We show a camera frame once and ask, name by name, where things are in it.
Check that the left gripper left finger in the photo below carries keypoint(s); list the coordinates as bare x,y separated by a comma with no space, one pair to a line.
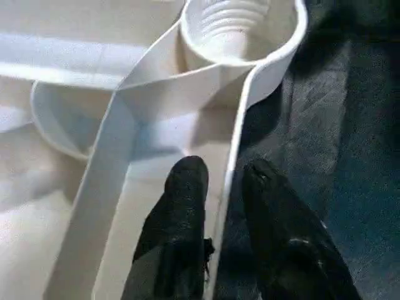
178,231

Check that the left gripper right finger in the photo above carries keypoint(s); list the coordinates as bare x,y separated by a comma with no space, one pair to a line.
294,250

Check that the black work mat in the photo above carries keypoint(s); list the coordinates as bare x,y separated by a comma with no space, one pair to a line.
350,125

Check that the white plastic table top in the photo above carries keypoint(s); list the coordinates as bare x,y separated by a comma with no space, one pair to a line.
156,106

